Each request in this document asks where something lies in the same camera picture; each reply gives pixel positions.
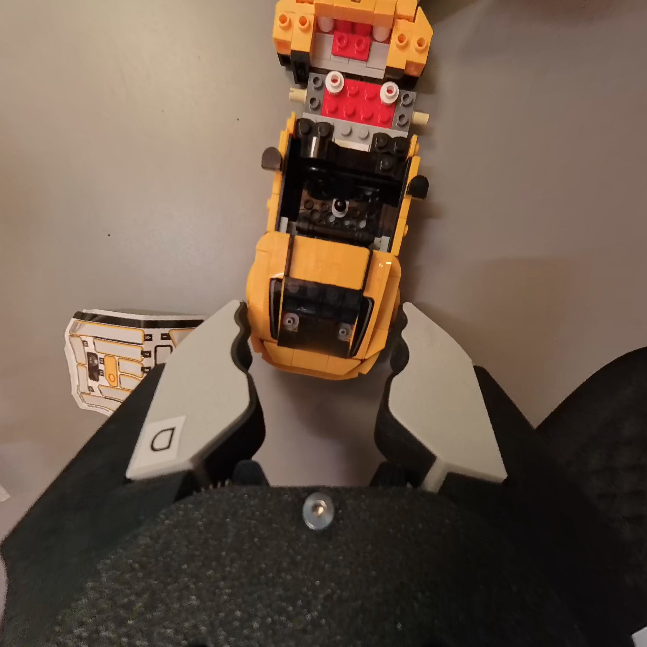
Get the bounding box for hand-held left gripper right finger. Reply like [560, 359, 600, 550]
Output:
[374, 302, 507, 492]

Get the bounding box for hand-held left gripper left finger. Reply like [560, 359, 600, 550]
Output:
[125, 300, 267, 490]

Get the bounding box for yellow lego car body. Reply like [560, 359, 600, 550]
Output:
[246, 71, 431, 376]

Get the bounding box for lego sticker sheet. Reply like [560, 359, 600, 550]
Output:
[64, 309, 209, 417]

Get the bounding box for black mesh wrist rest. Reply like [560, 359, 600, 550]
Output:
[531, 346, 647, 597]

